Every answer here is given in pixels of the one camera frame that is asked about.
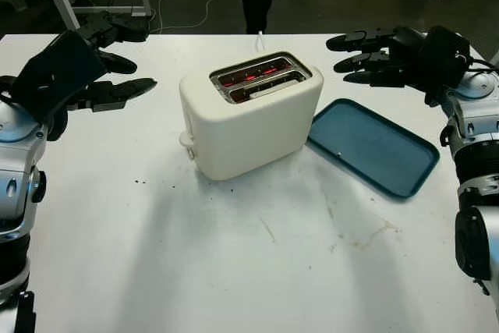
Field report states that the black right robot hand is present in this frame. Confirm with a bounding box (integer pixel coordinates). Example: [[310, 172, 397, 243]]
[[325, 27, 428, 90]]

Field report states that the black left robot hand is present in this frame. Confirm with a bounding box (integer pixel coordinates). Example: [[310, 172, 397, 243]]
[[46, 11, 158, 142]]

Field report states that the cream white two-slot toaster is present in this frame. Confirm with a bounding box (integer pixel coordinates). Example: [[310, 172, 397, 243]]
[[178, 50, 325, 182]]

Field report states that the blue rectangular plastic tray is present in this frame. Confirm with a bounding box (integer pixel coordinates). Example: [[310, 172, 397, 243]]
[[306, 97, 441, 204]]

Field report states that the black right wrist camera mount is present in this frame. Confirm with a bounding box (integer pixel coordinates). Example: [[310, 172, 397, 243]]
[[421, 25, 472, 107]]

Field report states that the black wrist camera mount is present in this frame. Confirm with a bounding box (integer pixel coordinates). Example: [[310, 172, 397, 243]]
[[8, 29, 108, 126], [421, 25, 472, 107]]

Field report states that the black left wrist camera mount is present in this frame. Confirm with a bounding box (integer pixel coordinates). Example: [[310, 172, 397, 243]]
[[8, 29, 108, 126]]

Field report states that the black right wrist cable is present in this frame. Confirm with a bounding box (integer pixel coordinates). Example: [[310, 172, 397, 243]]
[[466, 58, 499, 75]]

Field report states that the white toaster power cord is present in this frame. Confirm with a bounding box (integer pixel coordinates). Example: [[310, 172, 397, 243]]
[[253, 30, 269, 54]]

